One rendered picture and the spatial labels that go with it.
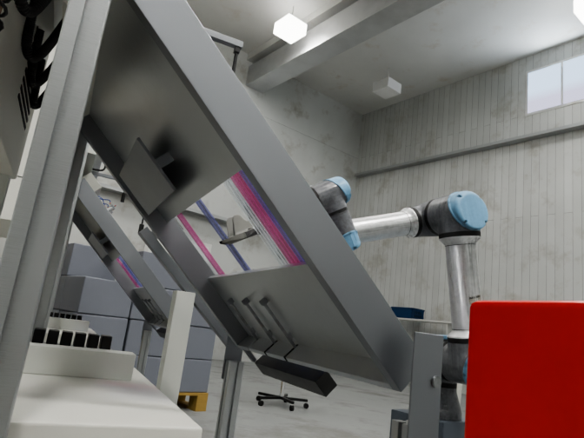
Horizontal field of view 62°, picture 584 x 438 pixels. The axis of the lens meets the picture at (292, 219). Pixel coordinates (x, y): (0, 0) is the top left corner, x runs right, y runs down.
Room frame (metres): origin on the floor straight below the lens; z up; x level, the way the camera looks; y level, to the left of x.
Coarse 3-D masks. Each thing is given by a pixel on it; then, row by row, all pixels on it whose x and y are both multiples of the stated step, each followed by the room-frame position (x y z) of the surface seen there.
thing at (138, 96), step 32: (128, 32) 0.69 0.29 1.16; (128, 64) 0.77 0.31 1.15; (160, 64) 0.68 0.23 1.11; (96, 96) 1.00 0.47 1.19; (128, 96) 0.86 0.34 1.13; (160, 96) 0.76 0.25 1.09; (128, 128) 0.98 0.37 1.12; (160, 128) 0.85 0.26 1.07; (192, 128) 0.74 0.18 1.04; (128, 160) 1.00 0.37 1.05; (160, 160) 0.89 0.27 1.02; (192, 160) 0.83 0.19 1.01; (224, 160) 0.73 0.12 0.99; (160, 192) 0.97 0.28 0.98; (192, 192) 0.94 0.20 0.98
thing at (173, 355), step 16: (176, 304) 1.52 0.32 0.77; (192, 304) 1.54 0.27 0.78; (176, 320) 1.53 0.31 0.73; (176, 336) 1.53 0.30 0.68; (176, 352) 1.53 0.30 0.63; (160, 368) 1.56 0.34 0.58; (176, 368) 1.54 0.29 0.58; (160, 384) 1.52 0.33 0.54; (176, 384) 1.54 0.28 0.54; (176, 400) 1.54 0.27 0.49
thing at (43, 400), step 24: (24, 384) 0.73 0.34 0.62; (48, 384) 0.75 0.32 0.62; (72, 384) 0.78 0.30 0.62; (96, 384) 0.81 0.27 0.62; (120, 384) 0.84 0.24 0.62; (144, 384) 0.88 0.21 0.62; (24, 408) 0.58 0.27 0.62; (48, 408) 0.59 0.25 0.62; (72, 408) 0.61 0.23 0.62; (96, 408) 0.63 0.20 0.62; (120, 408) 0.65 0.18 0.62; (144, 408) 0.66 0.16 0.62; (168, 408) 0.69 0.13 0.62; (24, 432) 0.52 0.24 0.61; (48, 432) 0.53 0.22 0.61; (72, 432) 0.54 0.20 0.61; (96, 432) 0.55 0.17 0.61; (120, 432) 0.56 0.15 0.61; (144, 432) 0.57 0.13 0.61; (168, 432) 0.58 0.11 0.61; (192, 432) 0.59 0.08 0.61
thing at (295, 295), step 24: (288, 264) 0.84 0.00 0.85; (216, 288) 1.28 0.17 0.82; (240, 288) 1.12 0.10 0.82; (264, 288) 0.99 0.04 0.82; (288, 288) 0.89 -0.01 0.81; (312, 288) 0.81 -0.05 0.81; (240, 312) 1.25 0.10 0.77; (264, 312) 1.10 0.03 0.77; (288, 312) 0.98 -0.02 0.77; (312, 312) 0.88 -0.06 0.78; (336, 312) 0.80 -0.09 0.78; (264, 336) 1.23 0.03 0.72; (312, 336) 0.96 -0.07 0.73; (336, 336) 0.87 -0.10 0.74
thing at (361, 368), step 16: (256, 352) 1.21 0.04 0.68; (272, 352) 1.12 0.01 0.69; (288, 352) 1.06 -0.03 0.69; (304, 352) 1.01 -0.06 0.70; (320, 352) 0.96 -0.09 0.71; (336, 352) 0.92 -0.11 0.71; (320, 368) 0.92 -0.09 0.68; (336, 368) 0.86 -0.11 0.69; (352, 368) 0.83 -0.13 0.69; (368, 368) 0.79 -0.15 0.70; (384, 384) 0.74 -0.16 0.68
